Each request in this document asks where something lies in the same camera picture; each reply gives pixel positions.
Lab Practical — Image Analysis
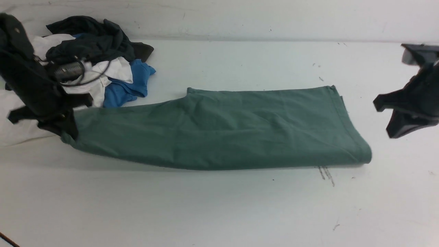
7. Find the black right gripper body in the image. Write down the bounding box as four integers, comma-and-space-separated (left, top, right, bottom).
401, 44, 438, 117

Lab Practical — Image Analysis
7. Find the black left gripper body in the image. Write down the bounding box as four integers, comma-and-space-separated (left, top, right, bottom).
8, 93, 93, 140

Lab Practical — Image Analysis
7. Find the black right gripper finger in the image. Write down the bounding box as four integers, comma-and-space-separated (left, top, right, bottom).
386, 110, 439, 139
373, 89, 412, 113

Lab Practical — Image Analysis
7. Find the green long-sleeve top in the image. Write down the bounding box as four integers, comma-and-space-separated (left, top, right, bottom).
61, 86, 372, 171

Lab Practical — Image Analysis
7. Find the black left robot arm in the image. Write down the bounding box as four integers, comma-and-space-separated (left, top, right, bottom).
0, 13, 93, 139

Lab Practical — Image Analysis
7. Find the white shirt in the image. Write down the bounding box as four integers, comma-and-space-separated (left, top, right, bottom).
0, 34, 133, 147

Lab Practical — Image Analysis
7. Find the blue shirt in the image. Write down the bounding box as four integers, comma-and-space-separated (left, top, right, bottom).
64, 43, 156, 108

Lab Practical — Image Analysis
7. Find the dark grey shirt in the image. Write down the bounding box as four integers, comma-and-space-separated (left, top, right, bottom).
46, 16, 154, 64

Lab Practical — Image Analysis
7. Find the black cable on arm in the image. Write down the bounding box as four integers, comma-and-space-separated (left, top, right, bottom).
33, 55, 112, 87

